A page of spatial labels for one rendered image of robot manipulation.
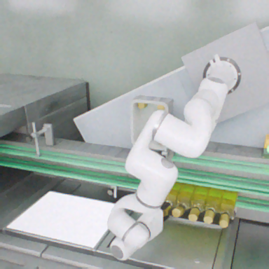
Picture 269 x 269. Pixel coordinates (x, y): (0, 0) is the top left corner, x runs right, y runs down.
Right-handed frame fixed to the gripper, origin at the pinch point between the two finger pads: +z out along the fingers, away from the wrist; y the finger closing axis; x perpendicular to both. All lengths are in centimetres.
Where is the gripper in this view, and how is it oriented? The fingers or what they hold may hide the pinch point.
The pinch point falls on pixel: (164, 211)
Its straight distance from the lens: 131.1
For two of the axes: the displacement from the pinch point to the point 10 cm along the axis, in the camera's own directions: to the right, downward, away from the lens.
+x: -8.5, -2.6, 4.6
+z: 5.2, -3.6, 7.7
